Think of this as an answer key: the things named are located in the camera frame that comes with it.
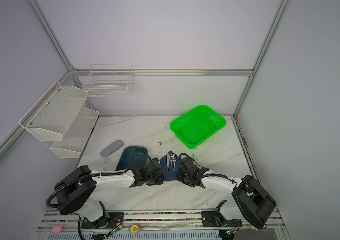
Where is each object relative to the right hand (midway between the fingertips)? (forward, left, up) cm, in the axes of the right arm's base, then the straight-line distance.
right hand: (175, 176), depth 86 cm
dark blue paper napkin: (+2, +3, -2) cm, 4 cm away
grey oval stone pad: (+19, +43, +2) cm, 47 cm away
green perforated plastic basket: (+42, -17, -2) cm, 45 cm away
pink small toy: (-27, +56, 0) cm, 62 cm away
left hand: (-2, +7, -1) cm, 7 cm away
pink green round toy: (-26, +18, +3) cm, 32 cm away
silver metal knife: (+12, +5, -2) cm, 13 cm away
